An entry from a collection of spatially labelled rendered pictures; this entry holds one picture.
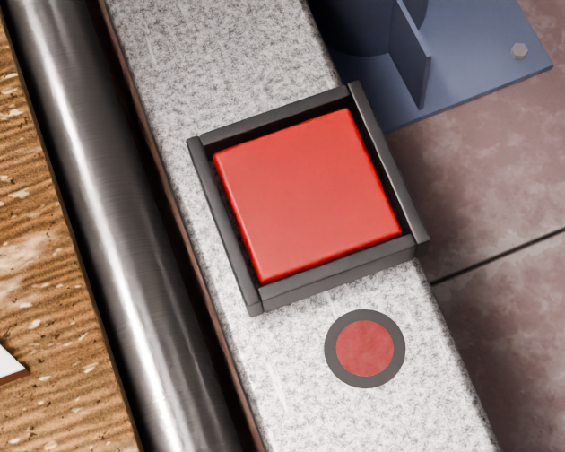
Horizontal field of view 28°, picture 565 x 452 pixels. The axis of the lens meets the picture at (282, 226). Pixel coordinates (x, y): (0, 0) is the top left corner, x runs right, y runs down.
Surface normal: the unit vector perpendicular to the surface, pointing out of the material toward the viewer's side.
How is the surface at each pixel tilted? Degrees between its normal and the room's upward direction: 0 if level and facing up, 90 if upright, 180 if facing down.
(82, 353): 0
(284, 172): 0
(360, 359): 0
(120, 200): 22
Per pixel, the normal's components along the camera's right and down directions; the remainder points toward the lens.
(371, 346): -0.04, -0.36
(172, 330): 0.45, -0.48
